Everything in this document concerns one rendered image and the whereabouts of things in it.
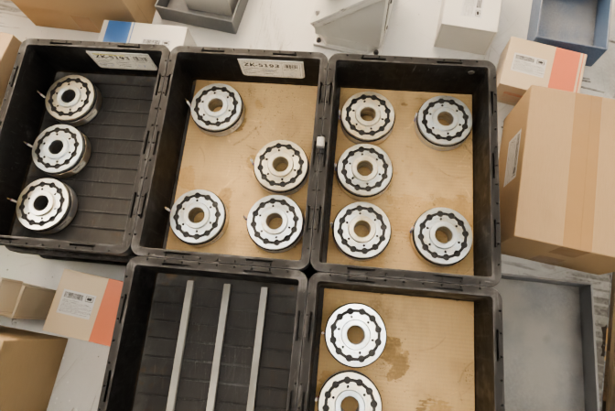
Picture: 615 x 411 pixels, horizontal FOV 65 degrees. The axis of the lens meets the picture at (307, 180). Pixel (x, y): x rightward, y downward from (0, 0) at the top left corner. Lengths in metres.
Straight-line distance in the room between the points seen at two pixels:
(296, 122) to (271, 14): 0.38
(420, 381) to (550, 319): 0.32
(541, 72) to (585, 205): 0.32
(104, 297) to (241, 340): 0.30
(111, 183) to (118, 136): 0.10
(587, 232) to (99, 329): 0.90
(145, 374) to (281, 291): 0.27
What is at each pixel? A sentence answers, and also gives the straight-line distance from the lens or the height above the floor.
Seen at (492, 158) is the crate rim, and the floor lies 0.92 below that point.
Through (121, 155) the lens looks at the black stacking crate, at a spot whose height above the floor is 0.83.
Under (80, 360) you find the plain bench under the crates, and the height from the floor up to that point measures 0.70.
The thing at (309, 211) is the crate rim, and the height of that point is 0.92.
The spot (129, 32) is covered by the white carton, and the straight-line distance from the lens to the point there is 1.21.
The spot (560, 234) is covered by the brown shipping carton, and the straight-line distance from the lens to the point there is 0.94.
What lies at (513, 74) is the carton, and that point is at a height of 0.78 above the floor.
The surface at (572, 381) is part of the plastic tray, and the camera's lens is 1.09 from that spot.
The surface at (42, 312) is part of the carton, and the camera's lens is 1.14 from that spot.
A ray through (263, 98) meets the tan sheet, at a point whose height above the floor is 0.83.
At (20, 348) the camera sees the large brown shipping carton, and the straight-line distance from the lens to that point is 1.02.
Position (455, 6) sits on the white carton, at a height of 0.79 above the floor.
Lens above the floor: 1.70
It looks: 72 degrees down
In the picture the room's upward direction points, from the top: 11 degrees counter-clockwise
